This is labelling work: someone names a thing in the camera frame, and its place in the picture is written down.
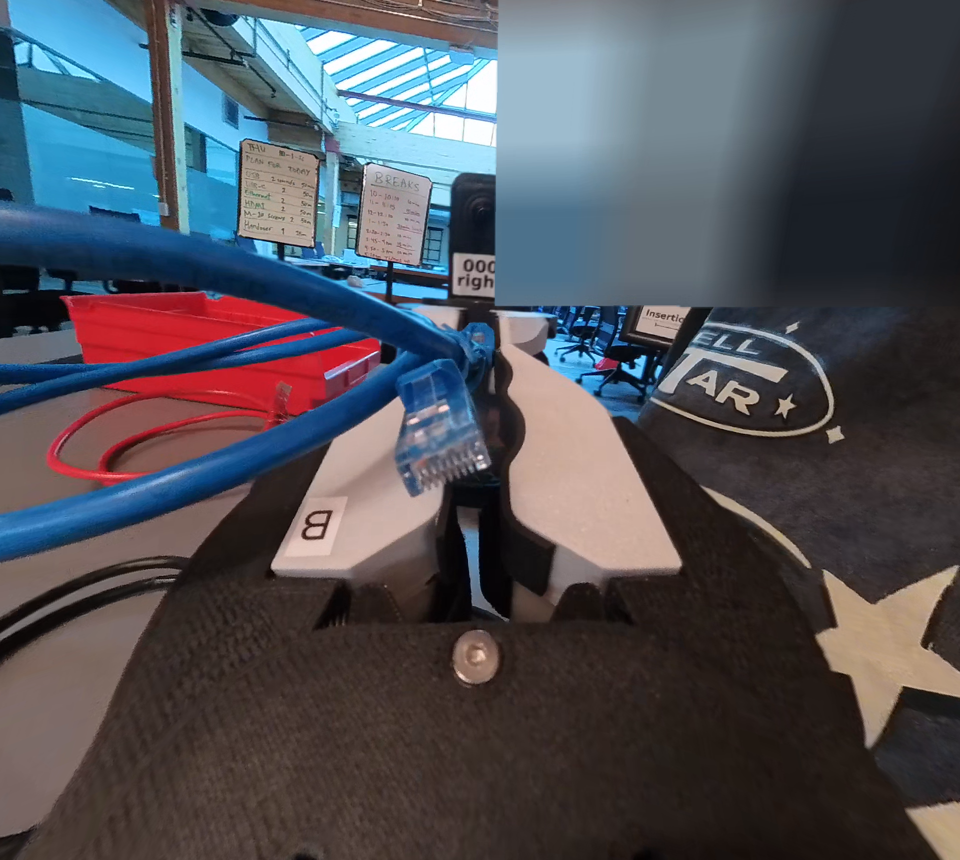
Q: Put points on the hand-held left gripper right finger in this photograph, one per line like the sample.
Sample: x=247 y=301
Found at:
x=592 y=493

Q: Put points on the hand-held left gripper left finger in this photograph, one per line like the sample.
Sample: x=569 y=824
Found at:
x=360 y=508

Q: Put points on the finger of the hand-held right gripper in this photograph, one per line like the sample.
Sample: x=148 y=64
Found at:
x=529 y=329
x=442 y=317

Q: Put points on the red plastic bin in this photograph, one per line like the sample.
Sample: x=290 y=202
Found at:
x=150 y=343

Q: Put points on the black office chair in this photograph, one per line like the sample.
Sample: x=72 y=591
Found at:
x=581 y=331
x=622 y=354

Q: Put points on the handwritten whiteboard sign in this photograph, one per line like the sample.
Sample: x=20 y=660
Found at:
x=394 y=215
x=279 y=193

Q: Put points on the black framed sign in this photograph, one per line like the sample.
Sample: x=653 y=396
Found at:
x=660 y=328

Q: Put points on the dark star print shirt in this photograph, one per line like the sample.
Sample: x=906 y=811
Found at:
x=862 y=500

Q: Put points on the wooden support post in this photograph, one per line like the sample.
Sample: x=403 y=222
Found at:
x=165 y=125

